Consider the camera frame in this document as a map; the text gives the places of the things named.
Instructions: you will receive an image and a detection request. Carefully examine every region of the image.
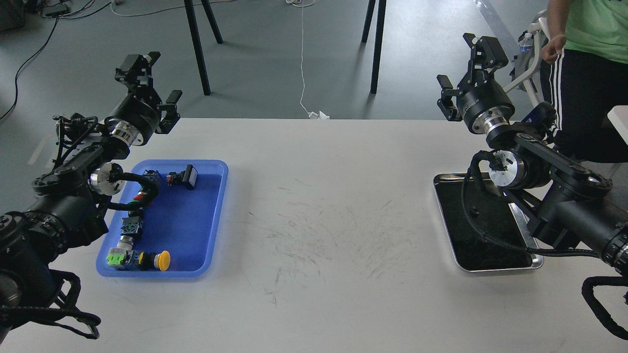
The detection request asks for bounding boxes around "black silver switch module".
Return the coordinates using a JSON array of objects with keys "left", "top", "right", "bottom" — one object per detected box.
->
[{"left": 117, "top": 216, "right": 144, "bottom": 250}]

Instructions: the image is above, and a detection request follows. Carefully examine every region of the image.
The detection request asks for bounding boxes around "black table leg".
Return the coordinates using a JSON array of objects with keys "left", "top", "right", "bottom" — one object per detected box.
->
[
  {"left": 361, "top": 0, "right": 387, "bottom": 95},
  {"left": 183, "top": 0, "right": 223, "bottom": 96}
]

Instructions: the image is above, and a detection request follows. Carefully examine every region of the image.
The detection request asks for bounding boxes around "red green push button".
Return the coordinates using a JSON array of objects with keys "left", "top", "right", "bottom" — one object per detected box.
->
[{"left": 127, "top": 192, "right": 153, "bottom": 218}]

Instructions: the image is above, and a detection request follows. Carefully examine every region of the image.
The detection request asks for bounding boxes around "white rolling chair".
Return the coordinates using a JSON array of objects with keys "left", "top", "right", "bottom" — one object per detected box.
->
[{"left": 504, "top": 10, "right": 550, "bottom": 108}]

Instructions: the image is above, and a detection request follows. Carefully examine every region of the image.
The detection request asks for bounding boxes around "black floor cable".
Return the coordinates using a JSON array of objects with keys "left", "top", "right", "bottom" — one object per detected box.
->
[{"left": 0, "top": 0, "right": 113, "bottom": 121}]

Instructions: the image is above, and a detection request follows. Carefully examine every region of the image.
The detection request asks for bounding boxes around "white power cable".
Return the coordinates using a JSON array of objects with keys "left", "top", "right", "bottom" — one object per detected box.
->
[{"left": 286, "top": 0, "right": 330, "bottom": 120}]

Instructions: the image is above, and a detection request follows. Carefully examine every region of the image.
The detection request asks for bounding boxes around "black table leg left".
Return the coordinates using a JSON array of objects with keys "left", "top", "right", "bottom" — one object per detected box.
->
[{"left": 183, "top": 0, "right": 223, "bottom": 96}]

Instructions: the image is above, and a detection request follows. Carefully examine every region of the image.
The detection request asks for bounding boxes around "black yellow selector switch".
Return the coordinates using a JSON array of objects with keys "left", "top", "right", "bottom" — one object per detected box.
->
[{"left": 142, "top": 170, "right": 161, "bottom": 187}]

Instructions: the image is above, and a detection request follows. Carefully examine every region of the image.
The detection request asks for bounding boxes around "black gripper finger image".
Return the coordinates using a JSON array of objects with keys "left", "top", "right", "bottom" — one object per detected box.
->
[
  {"left": 437, "top": 75, "right": 464, "bottom": 122},
  {"left": 115, "top": 51, "right": 161, "bottom": 83},
  {"left": 158, "top": 90, "right": 183, "bottom": 134},
  {"left": 463, "top": 33, "right": 509, "bottom": 73}
]

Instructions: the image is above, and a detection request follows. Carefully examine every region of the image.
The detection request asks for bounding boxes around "blue plastic tray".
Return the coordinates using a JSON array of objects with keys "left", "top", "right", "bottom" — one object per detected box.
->
[{"left": 96, "top": 159, "right": 229, "bottom": 279}]

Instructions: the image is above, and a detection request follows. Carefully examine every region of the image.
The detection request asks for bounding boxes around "silver metal tray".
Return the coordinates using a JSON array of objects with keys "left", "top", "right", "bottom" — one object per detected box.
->
[{"left": 433, "top": 173, "right": 544, "bottom": 273}]

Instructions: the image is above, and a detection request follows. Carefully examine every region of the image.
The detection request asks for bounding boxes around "green terminal block switch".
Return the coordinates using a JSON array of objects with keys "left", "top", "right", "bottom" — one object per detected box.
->
[{"left": 105, "top": 248, "right": 140, "bottom": 271}]

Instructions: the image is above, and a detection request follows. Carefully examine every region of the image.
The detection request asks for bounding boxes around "black table leg right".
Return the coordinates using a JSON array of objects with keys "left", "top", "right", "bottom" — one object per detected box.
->
[{"left": 361, "top": 0, "right": 387, "bottom": 95}]

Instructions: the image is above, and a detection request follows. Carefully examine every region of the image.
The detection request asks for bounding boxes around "person in green shirt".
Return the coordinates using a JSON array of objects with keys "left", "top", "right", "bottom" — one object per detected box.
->
[{"left": 541, "top": 0, "right": 628, "bottom": 163}]

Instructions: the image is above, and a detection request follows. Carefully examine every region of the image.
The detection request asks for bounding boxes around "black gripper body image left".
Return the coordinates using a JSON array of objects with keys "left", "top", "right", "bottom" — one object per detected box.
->
[{"left": 104, "top": 69, "right": 162, "bottom": 146}]

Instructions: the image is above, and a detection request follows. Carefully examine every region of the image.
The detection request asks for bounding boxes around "yellow push button switch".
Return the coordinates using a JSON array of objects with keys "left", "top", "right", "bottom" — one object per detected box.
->
[{"left": 137, "top": 251, "right": 171, "bottom": 271}]

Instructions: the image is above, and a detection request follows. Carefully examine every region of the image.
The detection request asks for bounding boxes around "black rocker switch connector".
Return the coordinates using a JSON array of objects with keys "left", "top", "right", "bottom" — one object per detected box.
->
[{"left": 166, "top": 164, "right": 198, "bottom": 190}]

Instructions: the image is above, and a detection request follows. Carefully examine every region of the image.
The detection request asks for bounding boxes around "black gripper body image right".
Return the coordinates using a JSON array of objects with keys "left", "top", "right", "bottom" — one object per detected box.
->
[{"left": 454, "top": 67, "right": 515, "bottom": 135}]

